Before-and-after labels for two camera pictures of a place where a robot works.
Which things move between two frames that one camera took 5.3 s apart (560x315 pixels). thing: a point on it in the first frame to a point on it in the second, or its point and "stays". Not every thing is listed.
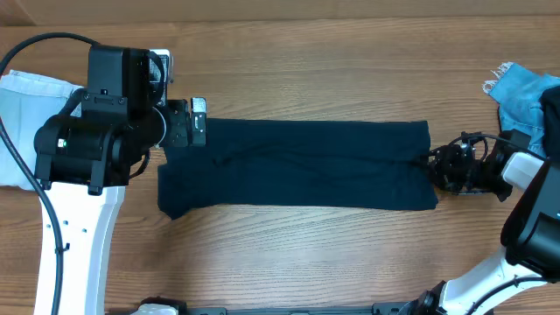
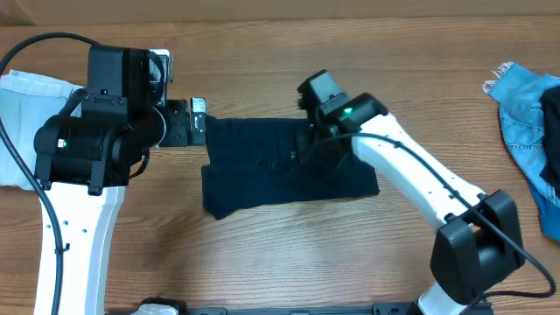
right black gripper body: [451, 162] to [304, 101]
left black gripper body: [178, 123] stays
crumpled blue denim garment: [519, 93] stays
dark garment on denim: [550, 101] stays
